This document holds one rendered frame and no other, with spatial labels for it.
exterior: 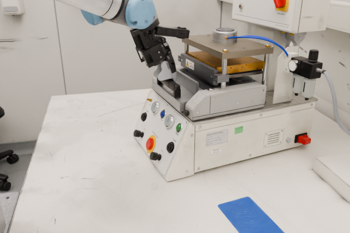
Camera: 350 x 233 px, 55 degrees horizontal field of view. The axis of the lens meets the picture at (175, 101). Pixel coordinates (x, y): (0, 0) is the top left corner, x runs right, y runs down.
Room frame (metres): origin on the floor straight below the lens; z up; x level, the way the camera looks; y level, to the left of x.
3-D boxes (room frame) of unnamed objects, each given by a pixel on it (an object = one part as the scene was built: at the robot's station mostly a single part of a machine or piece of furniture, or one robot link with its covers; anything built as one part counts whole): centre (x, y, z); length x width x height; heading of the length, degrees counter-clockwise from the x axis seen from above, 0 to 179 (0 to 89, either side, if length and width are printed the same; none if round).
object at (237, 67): (1.08, -0.16, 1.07); 0.22 x 0.17 x 0.10; 24
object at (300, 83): (0.93, -0.37, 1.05); 0.15 x 0.05 x 0.15; 24
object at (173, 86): (1.00, 0.02, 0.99); 0.15 x 0.02 x 0.04; 24
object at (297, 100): (1.10, -0.19, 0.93); 0.46 x 0.35 x 0.01; 114
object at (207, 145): (1.06, -0.16, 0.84); 0.53 x 0.37 x 0.17; 114
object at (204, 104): (0.93, -0.15, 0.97); 0.26 x 0.05 x 0.07; 114
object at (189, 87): (1.06, -0.10, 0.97); 0.30 x 0.22 x 0.08; 114
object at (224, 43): (1.08, -0.20, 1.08); 0.31 x 0.24 x 0.13; 24
